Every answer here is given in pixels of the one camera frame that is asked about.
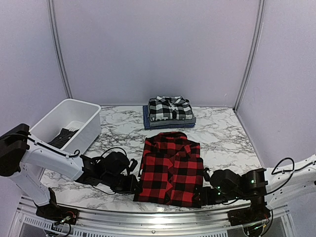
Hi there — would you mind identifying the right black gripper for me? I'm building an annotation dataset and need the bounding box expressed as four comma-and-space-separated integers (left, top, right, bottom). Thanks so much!
192, 187, 241, 206

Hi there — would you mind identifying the aluminium front frame rail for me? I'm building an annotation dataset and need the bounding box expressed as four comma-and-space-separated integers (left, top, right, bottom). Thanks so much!
9, 197, 296, 237

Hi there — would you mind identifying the red black plaid shirt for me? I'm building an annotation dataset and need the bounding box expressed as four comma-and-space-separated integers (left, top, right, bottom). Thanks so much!
133, 132, 204, 208

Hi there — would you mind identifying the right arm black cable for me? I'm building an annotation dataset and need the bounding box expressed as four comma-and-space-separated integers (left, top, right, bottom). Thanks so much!
265, 157, 316, 196

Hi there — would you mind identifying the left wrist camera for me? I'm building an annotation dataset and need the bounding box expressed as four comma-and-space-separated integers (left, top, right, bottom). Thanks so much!
129, 158, 138, 172

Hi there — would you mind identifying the dark striped shirt in bin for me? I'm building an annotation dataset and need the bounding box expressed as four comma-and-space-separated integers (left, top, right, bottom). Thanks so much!
48, 128, 78, 149

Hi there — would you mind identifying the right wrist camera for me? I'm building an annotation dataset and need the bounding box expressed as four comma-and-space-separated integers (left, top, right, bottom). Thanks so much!
203, 167, 213, 182

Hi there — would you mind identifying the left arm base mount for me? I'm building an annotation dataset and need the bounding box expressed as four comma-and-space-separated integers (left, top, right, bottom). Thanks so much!
36, 206, 79, 225

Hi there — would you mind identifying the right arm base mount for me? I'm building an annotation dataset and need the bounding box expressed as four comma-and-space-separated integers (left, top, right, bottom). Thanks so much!
228, 208, 271, 226

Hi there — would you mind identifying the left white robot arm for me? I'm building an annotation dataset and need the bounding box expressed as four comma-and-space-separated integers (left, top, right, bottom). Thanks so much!
0, 123, 142, 220

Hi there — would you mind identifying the blue checked folded shirt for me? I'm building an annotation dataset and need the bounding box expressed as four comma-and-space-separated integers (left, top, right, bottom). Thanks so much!
142, 105, 195, 130

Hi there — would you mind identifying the black white plaid folded shirt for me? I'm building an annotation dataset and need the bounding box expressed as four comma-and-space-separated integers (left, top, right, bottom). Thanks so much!
148, 96, 194, 121

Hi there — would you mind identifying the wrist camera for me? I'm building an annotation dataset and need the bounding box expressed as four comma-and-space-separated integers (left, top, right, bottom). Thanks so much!
129, 158, 138, 172
203, 167, 213, 182

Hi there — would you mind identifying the white plastic bin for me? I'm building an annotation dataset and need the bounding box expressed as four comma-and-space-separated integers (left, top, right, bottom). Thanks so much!
30, 99, 101, 154

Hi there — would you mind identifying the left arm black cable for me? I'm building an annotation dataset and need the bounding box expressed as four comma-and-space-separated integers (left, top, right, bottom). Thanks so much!
24, 134, 129, 196

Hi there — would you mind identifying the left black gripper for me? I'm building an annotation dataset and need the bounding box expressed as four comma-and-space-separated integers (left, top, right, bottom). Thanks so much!
102, 173, 143, 195

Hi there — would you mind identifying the right wall aluminium profile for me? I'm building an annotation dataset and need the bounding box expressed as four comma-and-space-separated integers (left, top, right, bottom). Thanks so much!
233, 0, 266, 113

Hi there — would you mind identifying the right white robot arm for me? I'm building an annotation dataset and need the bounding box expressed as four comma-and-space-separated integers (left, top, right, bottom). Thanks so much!
200, 155, 316, 221

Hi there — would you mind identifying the wall aluminium profile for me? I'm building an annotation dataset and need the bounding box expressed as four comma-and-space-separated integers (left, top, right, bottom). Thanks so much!
233, 0, 266, 113
47, 0, 73, 99

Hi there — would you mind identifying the left wall aluminium profile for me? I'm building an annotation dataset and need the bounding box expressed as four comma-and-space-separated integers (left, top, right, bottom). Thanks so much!
47, 0, 73, 99

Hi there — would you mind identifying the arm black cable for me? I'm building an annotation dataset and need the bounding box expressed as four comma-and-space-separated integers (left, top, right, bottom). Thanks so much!
24, 134, 129, 196
265, 157, 316, 196

